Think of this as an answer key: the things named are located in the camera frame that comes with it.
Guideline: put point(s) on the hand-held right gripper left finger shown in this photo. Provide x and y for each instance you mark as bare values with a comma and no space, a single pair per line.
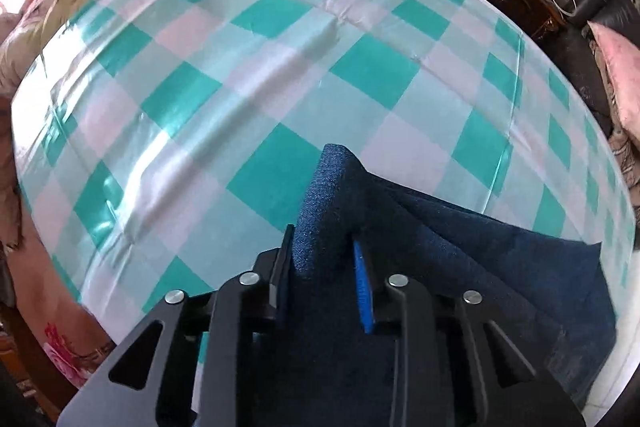
280,279

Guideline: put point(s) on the blue denim pants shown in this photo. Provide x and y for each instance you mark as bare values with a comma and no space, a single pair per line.
450,267

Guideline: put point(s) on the pink quilted pillow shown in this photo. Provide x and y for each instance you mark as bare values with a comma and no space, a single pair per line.
620,72

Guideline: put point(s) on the teal white checkered tablecloth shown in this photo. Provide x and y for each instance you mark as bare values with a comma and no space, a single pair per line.
280,72

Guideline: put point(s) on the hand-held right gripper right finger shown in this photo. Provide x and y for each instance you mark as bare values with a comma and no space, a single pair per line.
361,289

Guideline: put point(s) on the red floral bedspread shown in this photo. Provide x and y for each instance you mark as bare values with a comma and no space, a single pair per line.
65,387

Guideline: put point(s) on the brown plaid blanket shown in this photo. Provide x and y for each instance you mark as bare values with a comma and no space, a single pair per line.
627,157

